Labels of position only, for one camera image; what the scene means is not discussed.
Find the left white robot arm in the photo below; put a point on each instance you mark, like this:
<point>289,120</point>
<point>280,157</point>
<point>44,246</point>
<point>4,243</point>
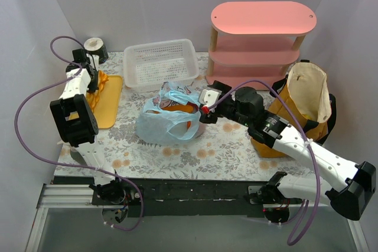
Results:
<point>73,112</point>

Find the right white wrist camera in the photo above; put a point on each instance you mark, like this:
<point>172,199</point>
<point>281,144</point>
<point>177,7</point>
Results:
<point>208,99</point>

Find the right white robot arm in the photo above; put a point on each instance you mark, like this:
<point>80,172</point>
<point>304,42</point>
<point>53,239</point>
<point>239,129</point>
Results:
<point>344,185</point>

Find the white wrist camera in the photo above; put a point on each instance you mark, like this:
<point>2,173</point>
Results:
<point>79,56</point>
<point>208,99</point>

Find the blue plastic grocery bag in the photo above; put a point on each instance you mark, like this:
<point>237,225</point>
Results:
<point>170,92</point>

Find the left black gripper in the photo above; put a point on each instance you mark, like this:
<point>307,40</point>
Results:
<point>93,80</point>

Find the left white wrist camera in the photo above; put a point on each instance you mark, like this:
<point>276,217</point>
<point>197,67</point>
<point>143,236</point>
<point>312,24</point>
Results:
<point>79,56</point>

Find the pink three-tier shelf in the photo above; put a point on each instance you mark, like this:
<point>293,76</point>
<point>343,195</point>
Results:
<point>256,41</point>

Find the orange twisted snack food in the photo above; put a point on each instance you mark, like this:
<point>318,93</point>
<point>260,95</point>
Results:
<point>93,97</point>

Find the yellow canvas tote bag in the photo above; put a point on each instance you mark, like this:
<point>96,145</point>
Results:
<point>305,91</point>

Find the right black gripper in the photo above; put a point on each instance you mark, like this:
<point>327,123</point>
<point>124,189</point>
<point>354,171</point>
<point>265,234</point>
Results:
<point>213,110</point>

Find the floral table mat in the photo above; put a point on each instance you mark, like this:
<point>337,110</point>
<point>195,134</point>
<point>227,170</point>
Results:
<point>223,151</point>

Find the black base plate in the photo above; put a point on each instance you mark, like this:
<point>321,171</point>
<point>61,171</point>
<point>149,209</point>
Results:
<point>180,197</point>

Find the yellow plastic tray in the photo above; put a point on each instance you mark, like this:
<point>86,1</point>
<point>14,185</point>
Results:
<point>107,107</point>

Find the aluminium rail frame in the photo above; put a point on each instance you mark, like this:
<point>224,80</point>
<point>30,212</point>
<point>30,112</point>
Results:
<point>60,196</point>

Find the white plastic basket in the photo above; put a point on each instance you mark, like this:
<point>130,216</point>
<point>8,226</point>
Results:
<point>147,66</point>

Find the dark tape roll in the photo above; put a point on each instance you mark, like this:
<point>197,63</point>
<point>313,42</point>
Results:
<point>96,46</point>

